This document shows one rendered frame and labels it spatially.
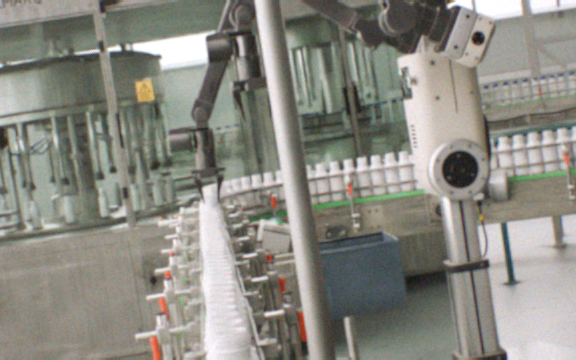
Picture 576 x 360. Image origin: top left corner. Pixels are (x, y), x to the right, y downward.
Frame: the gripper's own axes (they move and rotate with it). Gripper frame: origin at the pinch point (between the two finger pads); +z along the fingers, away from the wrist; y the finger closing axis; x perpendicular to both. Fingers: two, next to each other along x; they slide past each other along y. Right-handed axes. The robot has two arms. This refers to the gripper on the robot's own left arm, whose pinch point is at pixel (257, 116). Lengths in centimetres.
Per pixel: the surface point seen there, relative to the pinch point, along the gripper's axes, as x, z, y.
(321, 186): 217, 31, 34
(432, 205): 191, 44, 75
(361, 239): 116, 45, 35
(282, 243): 21.5, 33.5, 2.7
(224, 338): -163, 25, -15
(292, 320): -101, 34, -4
